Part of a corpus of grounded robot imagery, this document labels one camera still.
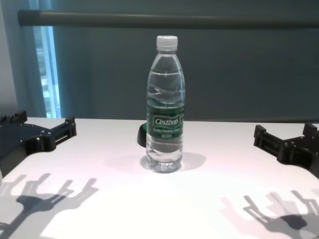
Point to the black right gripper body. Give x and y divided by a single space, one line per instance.
304 152

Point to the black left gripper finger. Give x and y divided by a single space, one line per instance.
67 130
15 117

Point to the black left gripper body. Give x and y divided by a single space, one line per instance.
22 137

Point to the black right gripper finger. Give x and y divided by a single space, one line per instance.
311 130
269 143

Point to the clear Cestbon water bottle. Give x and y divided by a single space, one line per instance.
165 129

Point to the blue lit window strip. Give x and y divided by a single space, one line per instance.
48 74

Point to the green button on black base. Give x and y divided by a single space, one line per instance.
141 135

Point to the grey horizontal rail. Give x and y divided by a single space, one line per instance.
99 18

